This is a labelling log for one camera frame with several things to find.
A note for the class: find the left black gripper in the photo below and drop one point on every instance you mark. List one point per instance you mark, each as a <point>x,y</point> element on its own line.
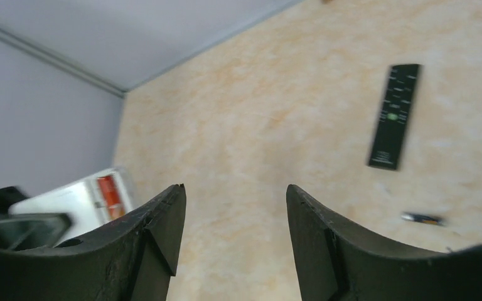
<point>132,257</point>

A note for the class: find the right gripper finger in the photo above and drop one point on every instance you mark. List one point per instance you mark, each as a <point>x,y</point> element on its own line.
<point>338,259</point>

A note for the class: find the white remote control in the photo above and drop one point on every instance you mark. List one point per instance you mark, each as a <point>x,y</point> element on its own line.
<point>81,201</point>

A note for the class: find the black remote control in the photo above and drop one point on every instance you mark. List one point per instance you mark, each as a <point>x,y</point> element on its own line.
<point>396,105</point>

